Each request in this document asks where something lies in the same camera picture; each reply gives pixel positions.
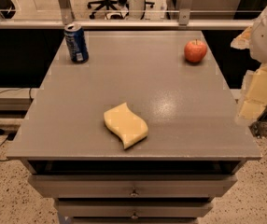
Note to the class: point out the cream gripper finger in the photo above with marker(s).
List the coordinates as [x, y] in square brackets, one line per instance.
[253, 100]
[242, 40]

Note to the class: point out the yellow wavy sponge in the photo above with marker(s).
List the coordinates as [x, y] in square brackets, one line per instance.
[126, 125]

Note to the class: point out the blue pepsi can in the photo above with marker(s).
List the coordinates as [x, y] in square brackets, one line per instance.
[75, 41]

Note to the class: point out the red apple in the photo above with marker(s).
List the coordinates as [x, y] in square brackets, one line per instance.
[195, 50]

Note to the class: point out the grey drawer cabinet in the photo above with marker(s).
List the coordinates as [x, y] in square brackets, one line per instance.
[189, 111]

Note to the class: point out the black office chair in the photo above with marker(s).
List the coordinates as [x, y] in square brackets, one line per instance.
[108, 0]

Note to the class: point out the top grey drawer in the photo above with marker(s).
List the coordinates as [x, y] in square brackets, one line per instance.
[132, 186]

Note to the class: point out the grey drawer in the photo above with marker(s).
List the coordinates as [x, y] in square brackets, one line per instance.
[132, 209]
[132, 186]

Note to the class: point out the metal railing frame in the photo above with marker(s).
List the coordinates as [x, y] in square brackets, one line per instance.
[55, 14]

